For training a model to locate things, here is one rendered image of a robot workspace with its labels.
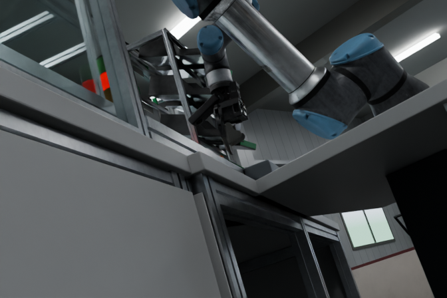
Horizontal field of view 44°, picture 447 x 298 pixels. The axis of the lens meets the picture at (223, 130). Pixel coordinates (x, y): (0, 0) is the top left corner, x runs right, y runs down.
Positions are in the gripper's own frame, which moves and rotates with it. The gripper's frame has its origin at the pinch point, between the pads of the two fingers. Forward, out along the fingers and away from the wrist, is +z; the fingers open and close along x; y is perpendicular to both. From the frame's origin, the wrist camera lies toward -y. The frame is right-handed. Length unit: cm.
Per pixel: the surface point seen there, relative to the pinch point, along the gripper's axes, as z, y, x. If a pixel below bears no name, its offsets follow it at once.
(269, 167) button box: 12.2, 14.8, -20.3
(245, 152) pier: -141, -129, 576
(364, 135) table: 19, 39, -58
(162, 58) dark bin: -48, -24, 26
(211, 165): 20, 16, -73
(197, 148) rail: 11, 8, -52
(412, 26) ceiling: -251, 133, 591
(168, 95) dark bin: -32.7, -24.0, 24.6
